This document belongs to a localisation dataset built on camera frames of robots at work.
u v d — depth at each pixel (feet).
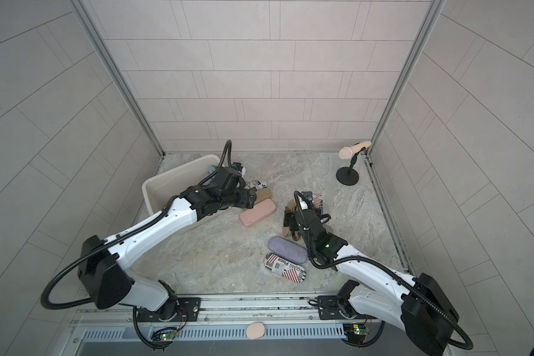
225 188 1.94
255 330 2.19
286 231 2.80
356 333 2.22
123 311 2.33
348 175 3.49
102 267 1.29
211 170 3.06
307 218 1.96
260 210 3.07
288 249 2.70
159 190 2.86
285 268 2.53
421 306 1.29
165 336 2.12
